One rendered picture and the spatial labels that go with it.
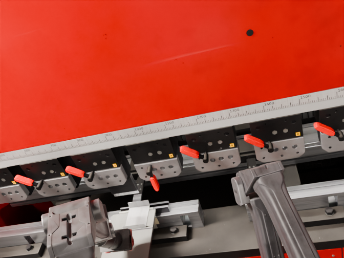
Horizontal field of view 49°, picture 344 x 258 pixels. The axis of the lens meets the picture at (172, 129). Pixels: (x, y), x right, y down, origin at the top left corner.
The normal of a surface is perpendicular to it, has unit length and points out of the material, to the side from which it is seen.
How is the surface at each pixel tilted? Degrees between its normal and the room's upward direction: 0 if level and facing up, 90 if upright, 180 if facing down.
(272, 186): 29
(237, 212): 0
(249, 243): 0
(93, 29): 90
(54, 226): 10
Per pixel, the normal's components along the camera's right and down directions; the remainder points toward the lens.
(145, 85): -0.08, 0.61
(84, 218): -0.15, -0.85
